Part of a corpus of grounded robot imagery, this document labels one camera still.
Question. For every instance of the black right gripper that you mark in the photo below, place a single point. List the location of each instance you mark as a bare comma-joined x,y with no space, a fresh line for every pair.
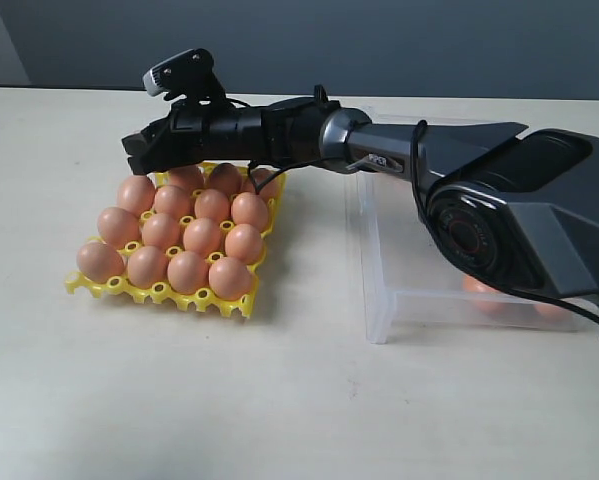
168,142

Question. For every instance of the yellow plastic egg tray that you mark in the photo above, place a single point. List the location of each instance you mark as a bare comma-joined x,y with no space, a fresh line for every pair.
158,292

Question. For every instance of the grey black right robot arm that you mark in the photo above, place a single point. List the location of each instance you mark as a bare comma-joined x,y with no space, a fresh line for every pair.
518,209

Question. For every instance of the clear plastic bin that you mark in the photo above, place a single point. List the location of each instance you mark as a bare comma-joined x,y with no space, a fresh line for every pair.
407,278

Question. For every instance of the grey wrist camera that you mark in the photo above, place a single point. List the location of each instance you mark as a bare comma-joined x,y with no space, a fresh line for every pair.
189,74

